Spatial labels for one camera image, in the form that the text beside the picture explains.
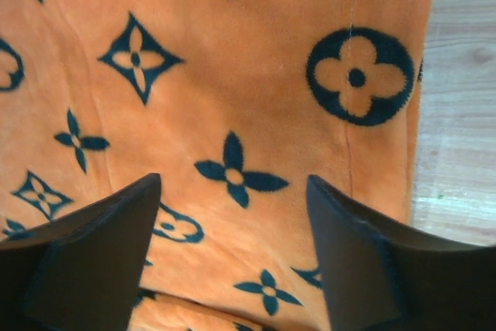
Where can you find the orange black-patterned plush pillowcase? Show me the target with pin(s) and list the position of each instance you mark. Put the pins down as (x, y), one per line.
(234, 103)

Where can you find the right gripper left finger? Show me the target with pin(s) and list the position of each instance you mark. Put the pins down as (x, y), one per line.
(82, 271)

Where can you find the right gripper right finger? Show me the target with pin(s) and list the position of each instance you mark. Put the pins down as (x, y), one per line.
(380, 274)

